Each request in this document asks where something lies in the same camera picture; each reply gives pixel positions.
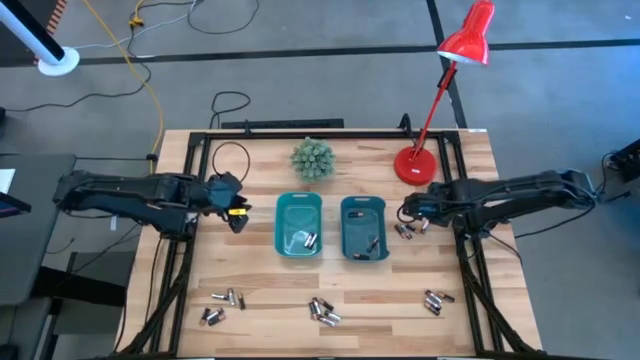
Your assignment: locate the white pole with round base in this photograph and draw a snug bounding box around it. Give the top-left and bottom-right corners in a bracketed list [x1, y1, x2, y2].
[0, 0, 81, 77]

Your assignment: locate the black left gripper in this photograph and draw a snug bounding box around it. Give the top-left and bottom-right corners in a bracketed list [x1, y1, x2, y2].
[202, 172, 251, 235]

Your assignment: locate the small green potted plant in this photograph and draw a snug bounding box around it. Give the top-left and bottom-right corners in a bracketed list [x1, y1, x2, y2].
[290, 136, 337, 183]

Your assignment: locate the thin black cable loop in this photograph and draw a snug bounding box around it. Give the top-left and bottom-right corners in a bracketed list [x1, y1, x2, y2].
[211, 141, 252, 184]

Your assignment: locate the black equipment box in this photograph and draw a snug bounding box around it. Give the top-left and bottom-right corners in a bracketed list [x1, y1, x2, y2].
[602, 138, 640, 204]

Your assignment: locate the black looped floor cable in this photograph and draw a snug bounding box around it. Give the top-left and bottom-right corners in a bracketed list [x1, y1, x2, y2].
[187, 0, 261, 36]

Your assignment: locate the yellow cable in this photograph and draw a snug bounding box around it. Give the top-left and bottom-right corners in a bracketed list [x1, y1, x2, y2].
[82, 0, 165, 156]

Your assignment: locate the dark mat with orange edge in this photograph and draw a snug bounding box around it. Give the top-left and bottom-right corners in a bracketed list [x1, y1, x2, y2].
[0, 0, 69, 67]

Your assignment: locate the long black floor cable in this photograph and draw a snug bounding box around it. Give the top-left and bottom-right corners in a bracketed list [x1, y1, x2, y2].
[0, 22, 154, 114]

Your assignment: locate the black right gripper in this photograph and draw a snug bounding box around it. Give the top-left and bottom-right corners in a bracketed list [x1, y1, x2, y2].
[402, 180, 456, 227]

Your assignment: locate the dark tablet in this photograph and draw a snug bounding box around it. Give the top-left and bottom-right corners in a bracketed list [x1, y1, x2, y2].
[0, 191, 32, 219]

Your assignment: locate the blue plastic bin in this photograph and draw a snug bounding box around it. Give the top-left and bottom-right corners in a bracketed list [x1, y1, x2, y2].
[339, 195, 391, 263]

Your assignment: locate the black power strip cable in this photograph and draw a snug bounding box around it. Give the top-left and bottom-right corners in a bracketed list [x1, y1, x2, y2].
[208, 90, 252, 130]

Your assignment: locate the green plastic bin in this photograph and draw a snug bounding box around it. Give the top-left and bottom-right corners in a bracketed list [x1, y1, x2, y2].
[273, 191, 324, 259]

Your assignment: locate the black aluminium table frame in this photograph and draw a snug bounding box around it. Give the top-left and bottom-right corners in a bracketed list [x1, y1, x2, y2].
[117, 128, 544, 359]

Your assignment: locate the red desk lamp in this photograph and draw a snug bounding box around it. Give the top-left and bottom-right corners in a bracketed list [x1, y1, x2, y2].
[393, 0, 496, 187]

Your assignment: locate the black power strip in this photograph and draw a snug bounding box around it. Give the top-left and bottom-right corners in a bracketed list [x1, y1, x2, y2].
[221, 118, 345, 130]

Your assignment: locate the white floor cable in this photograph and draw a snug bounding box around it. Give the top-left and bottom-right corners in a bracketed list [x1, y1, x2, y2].
[69, 0, 201, 51]

